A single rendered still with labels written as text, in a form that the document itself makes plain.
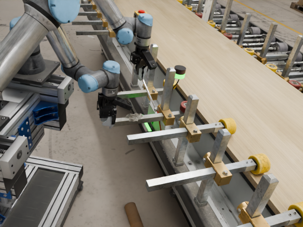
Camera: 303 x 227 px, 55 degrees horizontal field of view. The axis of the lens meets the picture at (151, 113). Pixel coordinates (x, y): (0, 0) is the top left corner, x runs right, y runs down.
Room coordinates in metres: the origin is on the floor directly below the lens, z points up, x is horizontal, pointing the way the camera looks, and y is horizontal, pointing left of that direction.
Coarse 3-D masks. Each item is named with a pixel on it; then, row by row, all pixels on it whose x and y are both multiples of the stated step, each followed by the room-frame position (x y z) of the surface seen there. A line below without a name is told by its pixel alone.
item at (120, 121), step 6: (150, 114) 1.24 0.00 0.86; (156, 114) 1.25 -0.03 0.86; (162, 114) 1.26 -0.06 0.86; (174, 114) 1.27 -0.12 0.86; (180, 114) 1.29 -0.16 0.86; (120, 120) 1.15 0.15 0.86; (126, 120) 1.16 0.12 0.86; (138, 120) 1.19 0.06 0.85; (144, 120) 1.20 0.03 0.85; (150, 120) 1.21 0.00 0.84; (156, 120) 1.23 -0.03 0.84; (162, 120) 1.24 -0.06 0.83; (114, 126) 1.13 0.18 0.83
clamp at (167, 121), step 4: (160, 104) 1.34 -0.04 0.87; (160, 108) 1.30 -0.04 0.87; (160, 112) 1.29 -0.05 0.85; (164, 112) 1.27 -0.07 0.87; (168, 112) 1.27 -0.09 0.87; (164, 116) 1.24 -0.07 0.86; (172, 116) 1.24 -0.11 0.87; (164, 120) 1.23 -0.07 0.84; (168, 120) 1.22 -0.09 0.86; (172, 120) 1.23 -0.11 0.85; (168, 124) 1.22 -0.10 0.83; (172, 124) 1.23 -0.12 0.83
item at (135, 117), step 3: (129, 114) 1.19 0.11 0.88; (132, 114) 1.20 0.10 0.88; (135, 114) 1.19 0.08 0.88; (138, 114) 1.22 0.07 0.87; (141, 114) 1.21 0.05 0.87; (126, 117) 1.18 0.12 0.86; (129, 117) 1.18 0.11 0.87; (132, 117) 1.18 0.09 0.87; (135, 117) 1.19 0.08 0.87; (138, 117) 1.19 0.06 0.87; (141, 117) 1.20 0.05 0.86; (129, 120) 1.16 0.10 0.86; (132, 120) 1.16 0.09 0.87; (135, 120) 1.16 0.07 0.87
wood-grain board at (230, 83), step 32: (128, 0) 3.16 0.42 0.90; (160, 0) 3.35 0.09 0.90; (160, 32) 2.36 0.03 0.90; (192, 32) 2.47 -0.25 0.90; (160, 64) 1.80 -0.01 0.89; (192, 64) 1.84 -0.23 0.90; (224, 64) 1.91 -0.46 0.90; (256, 64) 2.00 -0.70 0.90; (224, 96) 1.47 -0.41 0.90; (256, 96) 1.53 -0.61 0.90; (288, 96) 1.59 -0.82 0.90; (256, 128) 1.20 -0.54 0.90; (288, 128) 1.24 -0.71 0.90; (288, 160) 0.99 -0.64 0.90; (288, 192) 0.80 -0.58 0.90
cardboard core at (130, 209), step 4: (128, 204) 1.25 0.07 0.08; (132, 204) 1.25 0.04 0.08; (124, 208) 1.24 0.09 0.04; (128, 208) 1.22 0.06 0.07; (132, 208) 1.22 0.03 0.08; (136, 208) 1.23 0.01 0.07; (128, 212) 1.19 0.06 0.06; (132, 212) 1.19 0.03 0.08; (136, 212) 1.19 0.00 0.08; (128, 216) 1.17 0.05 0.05; (132, 216) 1.16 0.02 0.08; (136, 216) 1.16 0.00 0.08; (132, 220) 1.13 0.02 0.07; (136, 220) 1.13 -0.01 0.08; (140, 220) 1.14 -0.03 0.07; (132, 224) 1.11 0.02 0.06; (136, 224) 1.10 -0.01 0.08; (140, 224) 1.11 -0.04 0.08
